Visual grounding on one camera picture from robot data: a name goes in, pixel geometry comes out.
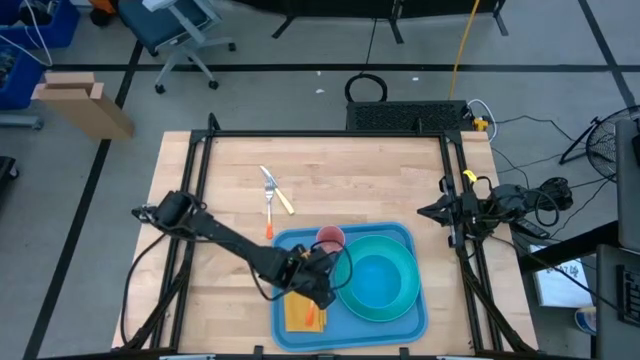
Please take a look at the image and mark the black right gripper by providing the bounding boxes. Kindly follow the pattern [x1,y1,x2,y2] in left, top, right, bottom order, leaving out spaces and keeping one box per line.
[418,174,497,249]

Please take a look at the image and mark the yellow cable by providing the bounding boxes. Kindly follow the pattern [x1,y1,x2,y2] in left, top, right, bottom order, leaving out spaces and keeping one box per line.
[447,0,482,101]

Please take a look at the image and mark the black partition screen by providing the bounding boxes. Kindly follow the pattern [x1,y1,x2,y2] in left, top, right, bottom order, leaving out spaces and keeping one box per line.
[234,0,511,45]

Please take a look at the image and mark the blue plastic bowl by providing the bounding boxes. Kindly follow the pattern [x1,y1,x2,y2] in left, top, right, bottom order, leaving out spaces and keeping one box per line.
[349,253,403,309]

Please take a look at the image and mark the black perforated computer case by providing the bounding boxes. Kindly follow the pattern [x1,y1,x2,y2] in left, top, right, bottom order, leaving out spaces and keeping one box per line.
[345,99,471,132]

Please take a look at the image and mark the pink plastic cup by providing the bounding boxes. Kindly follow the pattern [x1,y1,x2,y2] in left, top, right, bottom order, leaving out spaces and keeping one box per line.
[315,224,346,254]

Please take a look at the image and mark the white paper sheet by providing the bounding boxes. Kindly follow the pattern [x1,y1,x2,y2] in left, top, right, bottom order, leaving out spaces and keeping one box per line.
[528,244,595,309]

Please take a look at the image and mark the black keyboard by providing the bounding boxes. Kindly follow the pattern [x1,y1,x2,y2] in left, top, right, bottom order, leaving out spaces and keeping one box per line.
[615,263,640,329]

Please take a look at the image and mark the yellow cloth napkin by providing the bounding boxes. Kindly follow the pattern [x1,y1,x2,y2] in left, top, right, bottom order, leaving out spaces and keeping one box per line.
[283,291,329,335]

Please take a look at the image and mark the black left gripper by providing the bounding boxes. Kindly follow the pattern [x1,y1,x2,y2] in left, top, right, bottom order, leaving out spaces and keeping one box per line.
[277,243,342,312]

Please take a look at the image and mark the brown cardboard box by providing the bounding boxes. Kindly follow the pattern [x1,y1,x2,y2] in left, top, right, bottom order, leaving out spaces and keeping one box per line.
[30,71,136,141]

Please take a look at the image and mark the black power strip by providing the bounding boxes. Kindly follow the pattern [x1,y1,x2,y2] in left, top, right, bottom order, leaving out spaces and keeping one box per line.
[509,215,551,240]

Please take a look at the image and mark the cream-handled metal knife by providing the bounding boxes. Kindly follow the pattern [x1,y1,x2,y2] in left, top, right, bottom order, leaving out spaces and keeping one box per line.
[258,165,296,216]

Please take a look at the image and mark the coiled black cable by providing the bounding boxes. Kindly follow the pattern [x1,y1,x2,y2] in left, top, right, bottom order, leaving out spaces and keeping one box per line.
[343,72,389,104]

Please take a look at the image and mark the grey blue office chair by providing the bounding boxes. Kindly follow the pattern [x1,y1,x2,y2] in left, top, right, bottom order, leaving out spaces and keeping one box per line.
[117,0,237,95]

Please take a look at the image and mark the orange-handled metal fork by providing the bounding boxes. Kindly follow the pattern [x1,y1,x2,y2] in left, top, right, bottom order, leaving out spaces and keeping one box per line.
[263,180,278,240]

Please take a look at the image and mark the teal plastic plate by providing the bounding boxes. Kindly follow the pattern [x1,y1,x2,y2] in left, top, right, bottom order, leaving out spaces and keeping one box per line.
[333,234,422,323]

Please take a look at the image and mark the black floor fan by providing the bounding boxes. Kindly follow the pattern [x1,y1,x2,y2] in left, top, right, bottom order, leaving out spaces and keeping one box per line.
[558,104,640,182]

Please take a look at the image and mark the blue plastic bin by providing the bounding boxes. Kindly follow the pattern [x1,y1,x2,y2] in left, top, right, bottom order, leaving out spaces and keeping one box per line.
[0,0,81,50]
[0,43,45,110]

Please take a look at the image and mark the blue plastic tray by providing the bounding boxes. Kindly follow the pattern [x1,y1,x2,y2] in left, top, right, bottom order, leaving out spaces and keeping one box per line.
[271,222,430,353]

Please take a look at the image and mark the white cable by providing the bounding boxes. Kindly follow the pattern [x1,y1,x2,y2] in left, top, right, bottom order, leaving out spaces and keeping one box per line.
[0,0,54,69]
[467,98,499,144]

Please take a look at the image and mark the black aluminium table frame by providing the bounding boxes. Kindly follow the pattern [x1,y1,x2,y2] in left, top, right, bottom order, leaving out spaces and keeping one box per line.
[112,112,539,360]

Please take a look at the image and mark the black desk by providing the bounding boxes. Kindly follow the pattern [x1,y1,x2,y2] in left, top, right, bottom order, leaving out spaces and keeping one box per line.
[517,219,640,360]

